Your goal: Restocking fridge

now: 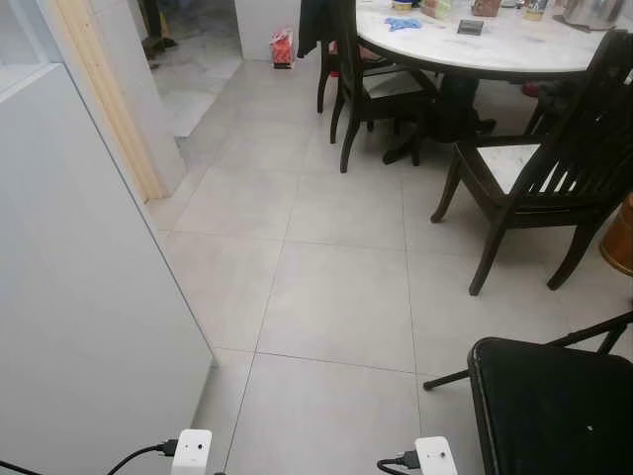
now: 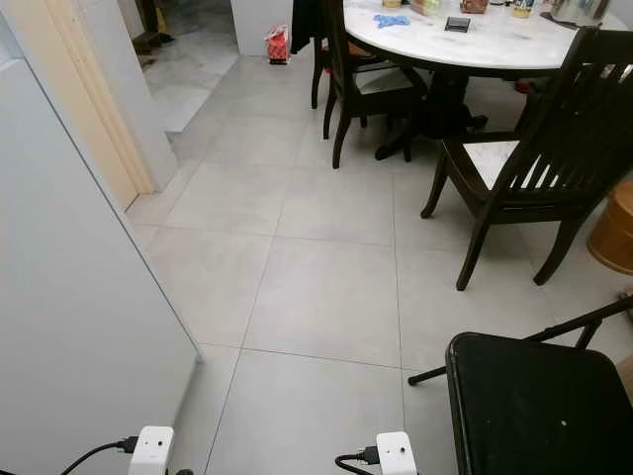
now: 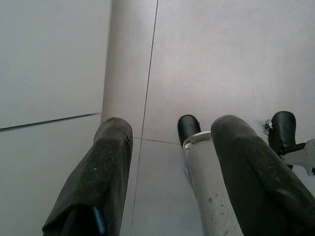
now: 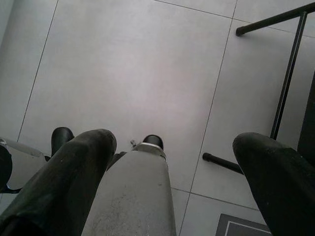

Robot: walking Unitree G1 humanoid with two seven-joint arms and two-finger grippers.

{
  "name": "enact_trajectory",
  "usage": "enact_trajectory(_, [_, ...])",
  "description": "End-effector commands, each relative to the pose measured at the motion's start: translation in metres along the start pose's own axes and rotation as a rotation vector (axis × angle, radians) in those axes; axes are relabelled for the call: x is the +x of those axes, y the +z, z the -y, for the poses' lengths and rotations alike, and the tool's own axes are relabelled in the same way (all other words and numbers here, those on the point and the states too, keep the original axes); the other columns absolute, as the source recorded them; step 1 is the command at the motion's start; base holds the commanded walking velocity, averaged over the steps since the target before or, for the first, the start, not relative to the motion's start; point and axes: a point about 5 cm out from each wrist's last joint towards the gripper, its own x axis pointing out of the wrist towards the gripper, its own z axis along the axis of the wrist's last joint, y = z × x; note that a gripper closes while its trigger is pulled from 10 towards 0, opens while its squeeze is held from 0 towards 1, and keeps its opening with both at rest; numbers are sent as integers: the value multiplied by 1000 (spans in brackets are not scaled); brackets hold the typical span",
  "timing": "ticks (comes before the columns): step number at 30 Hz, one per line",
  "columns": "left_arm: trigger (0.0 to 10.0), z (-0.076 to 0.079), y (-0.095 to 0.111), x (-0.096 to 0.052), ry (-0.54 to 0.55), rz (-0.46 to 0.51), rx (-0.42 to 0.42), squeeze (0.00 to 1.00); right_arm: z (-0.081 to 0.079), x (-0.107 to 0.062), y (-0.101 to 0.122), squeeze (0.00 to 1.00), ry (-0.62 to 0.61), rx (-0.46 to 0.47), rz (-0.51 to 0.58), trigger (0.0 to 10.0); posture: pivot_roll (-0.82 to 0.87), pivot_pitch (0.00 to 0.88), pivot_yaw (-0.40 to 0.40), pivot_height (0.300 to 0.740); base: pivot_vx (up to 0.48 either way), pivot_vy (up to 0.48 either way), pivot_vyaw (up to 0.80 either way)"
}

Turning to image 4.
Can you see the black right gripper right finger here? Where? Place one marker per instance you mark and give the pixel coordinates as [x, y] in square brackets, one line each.
[283, 186]

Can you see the silver robot right leg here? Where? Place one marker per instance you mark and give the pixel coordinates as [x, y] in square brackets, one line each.
[137, 191]

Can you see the marble pattern folding table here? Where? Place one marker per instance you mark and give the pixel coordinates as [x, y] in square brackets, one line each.
[289, 73]

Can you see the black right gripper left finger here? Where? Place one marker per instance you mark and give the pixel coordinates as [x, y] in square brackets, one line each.
[56, 186]

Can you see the grey bordered floor mat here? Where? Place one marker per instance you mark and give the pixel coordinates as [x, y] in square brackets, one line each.
[236, 226]

